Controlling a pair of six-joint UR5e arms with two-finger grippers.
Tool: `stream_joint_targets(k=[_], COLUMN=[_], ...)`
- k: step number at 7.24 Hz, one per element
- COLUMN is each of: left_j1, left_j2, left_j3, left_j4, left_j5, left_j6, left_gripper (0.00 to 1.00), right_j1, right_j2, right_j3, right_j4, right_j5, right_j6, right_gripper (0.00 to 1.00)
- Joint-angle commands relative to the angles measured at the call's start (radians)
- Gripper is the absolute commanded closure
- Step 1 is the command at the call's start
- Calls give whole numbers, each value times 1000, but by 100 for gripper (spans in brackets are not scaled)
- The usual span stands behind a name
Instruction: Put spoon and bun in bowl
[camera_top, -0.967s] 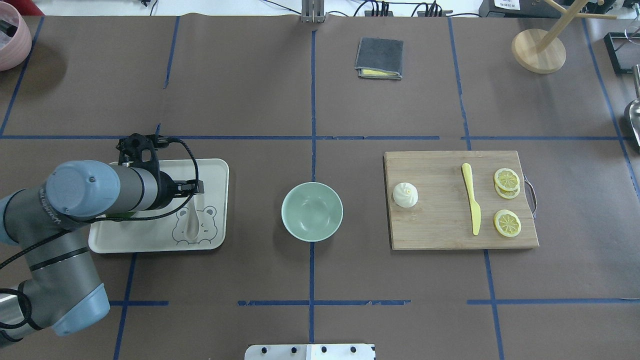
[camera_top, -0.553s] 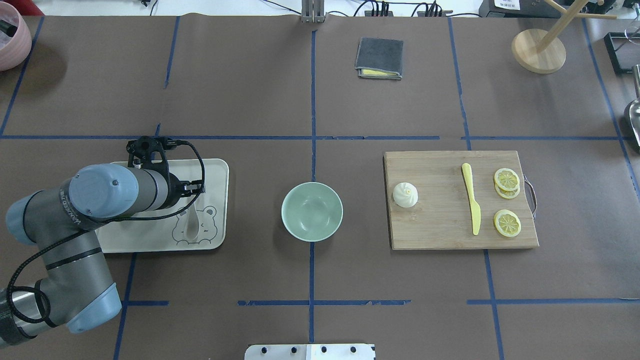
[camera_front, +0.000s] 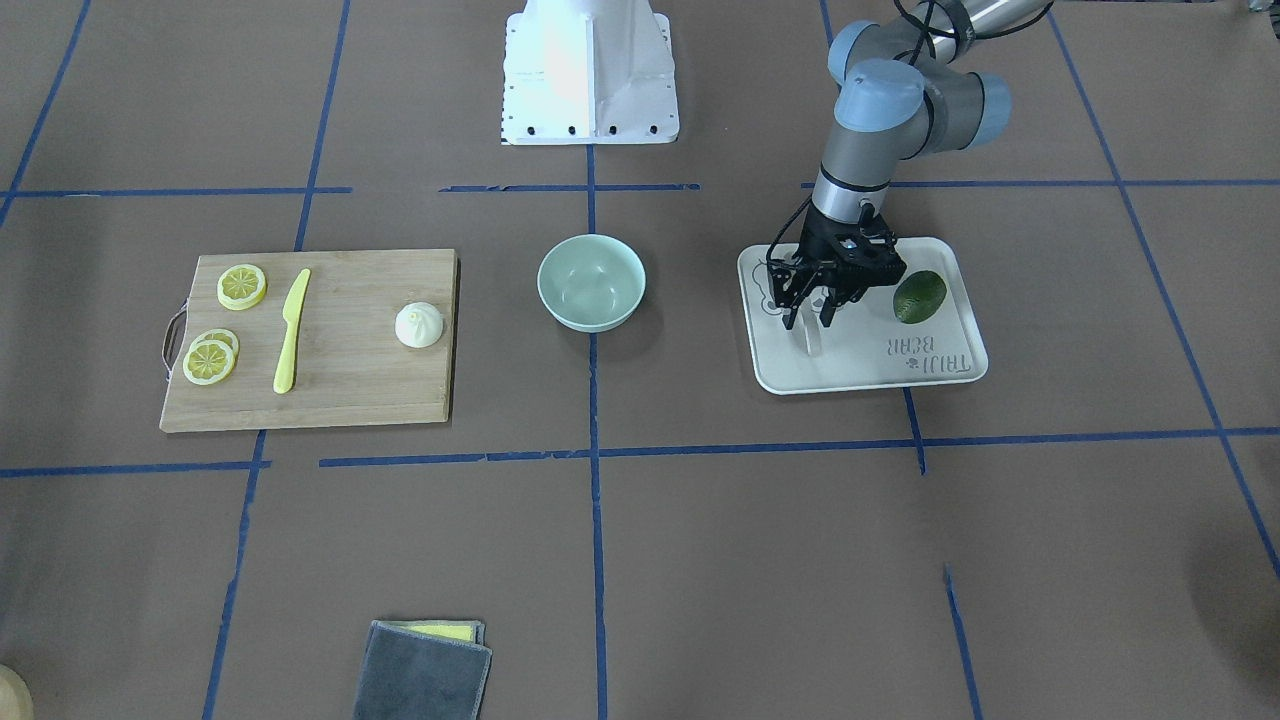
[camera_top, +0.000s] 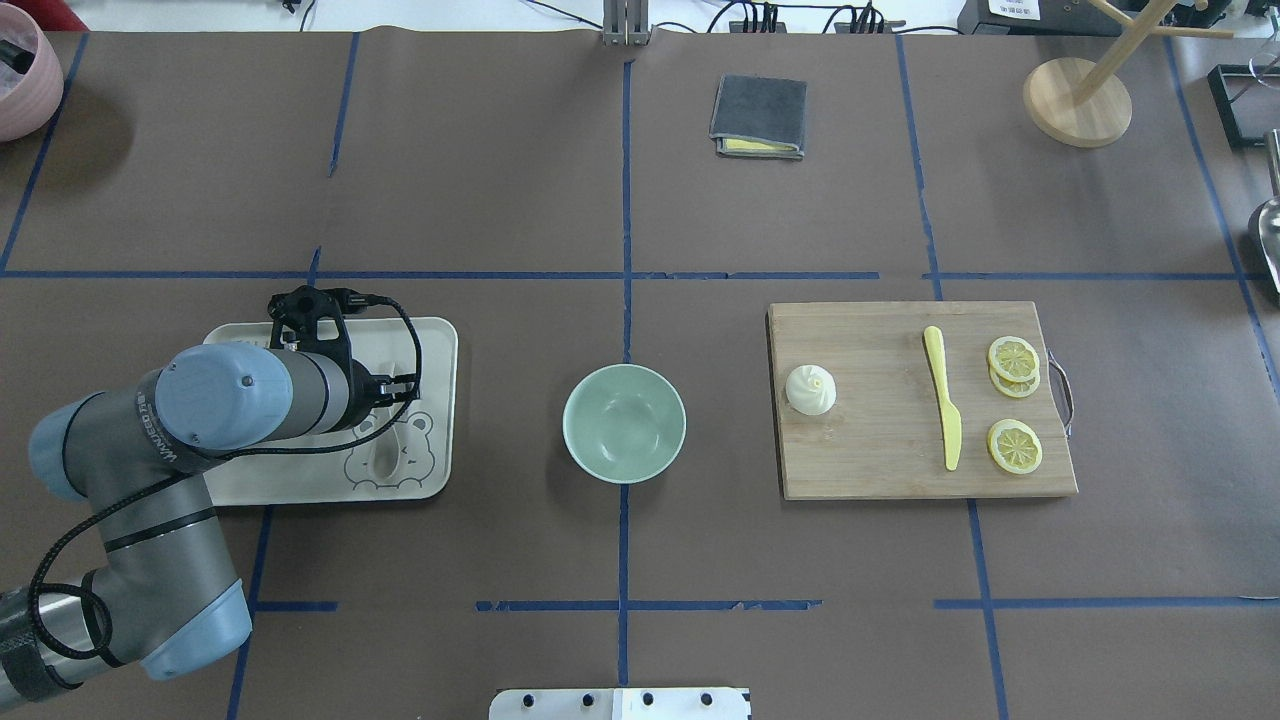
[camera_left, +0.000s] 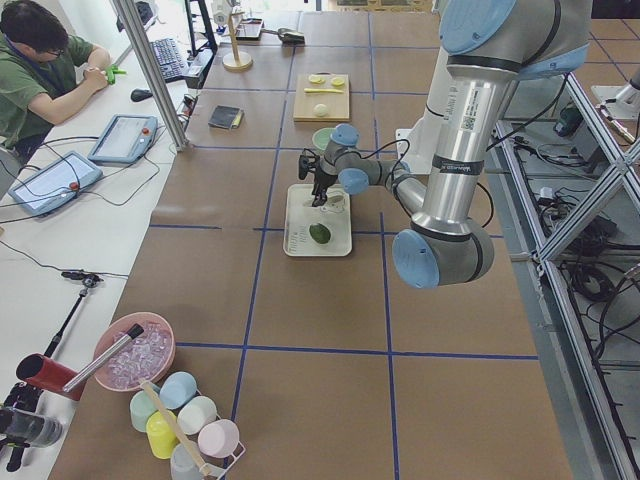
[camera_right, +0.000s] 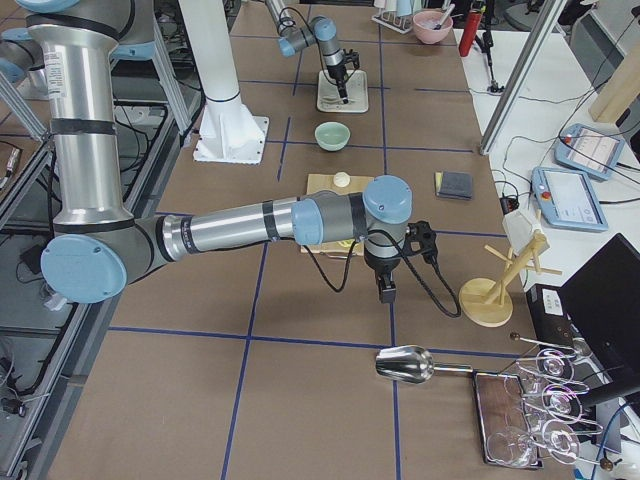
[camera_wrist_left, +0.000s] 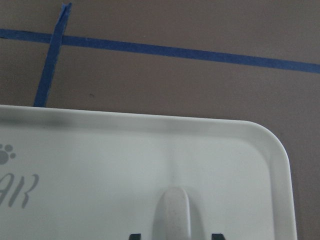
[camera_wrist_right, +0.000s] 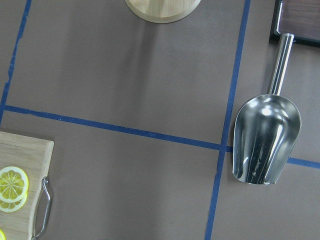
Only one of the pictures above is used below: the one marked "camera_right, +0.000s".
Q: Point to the metal scoop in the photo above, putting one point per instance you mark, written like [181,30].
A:
[413,364]

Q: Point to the dark sponge with yellow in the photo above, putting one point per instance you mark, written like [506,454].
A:
[453,185]

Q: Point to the red bottle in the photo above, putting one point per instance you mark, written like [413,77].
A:
[469,32]

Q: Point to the black tripod stand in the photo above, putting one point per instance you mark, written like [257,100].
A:
[485,43]

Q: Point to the wooden mug tree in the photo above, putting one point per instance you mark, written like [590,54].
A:
[485,301]

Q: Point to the aluminium frame post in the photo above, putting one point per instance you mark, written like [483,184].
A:
[541,30]

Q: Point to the pink bowl with ice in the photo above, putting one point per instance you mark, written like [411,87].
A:
[428,27]

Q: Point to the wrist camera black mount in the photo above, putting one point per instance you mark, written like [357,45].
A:
[421,240]

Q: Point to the green ceramic bowl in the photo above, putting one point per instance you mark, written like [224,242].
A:
[332,136]

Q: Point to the light blue cup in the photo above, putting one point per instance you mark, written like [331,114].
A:
[404,7]

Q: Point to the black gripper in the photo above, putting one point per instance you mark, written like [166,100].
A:
[379,265]
[337,73]

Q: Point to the glass rack tray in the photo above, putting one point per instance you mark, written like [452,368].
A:
[498,400]

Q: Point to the black monitor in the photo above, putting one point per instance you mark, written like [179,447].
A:
[602,301]

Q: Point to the teach pendant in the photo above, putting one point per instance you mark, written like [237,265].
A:
[582,148]
[567,199]

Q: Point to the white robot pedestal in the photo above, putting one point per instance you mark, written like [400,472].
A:
[229,133]

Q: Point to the teach pendant near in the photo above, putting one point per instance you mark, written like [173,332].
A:
[567,199]

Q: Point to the teach pendant far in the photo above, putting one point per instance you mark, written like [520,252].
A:
[582,148]

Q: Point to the wooden cutting board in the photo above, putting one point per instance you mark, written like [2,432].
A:
[323,182]

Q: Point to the white wire cup rack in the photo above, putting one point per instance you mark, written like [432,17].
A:
[392,21]

